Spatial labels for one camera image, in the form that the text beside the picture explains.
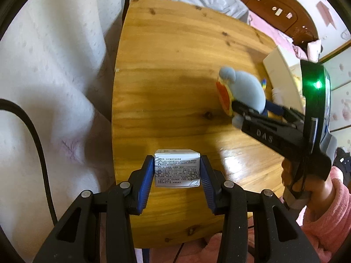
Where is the blue rainbow plush toy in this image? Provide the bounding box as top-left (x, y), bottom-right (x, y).
top-left (216, 67), bottom-right (266, 116)

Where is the small white paper box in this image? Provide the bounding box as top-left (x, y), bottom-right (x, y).
top-left (154, 149), bottom-right (201, 188)

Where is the right hand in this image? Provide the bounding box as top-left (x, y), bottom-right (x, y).
top-left (281, 158), bottom-right (337, 220)

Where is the white pill bottle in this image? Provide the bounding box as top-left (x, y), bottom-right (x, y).
top-left (272, 88), bottom-right (284, 106)

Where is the white plastic storage bin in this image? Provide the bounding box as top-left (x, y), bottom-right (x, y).
top-left (263, 46), bottom-right (306, 113)

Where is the upright pink pillow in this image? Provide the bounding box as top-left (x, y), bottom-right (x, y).
top-left (307, 39), bottom-right (322, 63)

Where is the pink bed blanket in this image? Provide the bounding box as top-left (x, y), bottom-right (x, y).
top-left (248, 11), bottom-right (308, 60)

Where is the wooden bed headboard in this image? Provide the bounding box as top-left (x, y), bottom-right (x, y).
top-left (241, 0), bottom-right (319, 50)

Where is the white floral curtain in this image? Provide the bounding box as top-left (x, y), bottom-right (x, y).
top-left (1, 0), bottom-right (122, 262)

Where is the black cable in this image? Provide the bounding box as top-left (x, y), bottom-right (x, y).
top-left (0, 98), bottom-right (59, 226)

